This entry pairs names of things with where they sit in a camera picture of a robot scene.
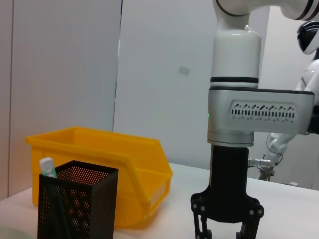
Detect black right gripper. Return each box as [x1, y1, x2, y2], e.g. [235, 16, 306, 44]
[190, 145, 265, 239]

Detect green utility knife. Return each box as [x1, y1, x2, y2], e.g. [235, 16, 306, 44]
[39, 157, 58, 179]

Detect black mesh pen holder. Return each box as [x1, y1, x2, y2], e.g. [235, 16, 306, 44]
[37, 160, 119, 239]

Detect yellow plastic storage bin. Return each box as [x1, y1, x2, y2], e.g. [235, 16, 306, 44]
[24, 126, 173, 229]

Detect black and white robot head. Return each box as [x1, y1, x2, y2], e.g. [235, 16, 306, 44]
[296, 21, 319, 55]

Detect right gripper cable with plugs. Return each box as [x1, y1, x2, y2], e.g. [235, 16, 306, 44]
[248, 153, 273, 168]

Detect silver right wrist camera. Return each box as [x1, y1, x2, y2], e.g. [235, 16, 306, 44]
[229, 88, 315, 136]

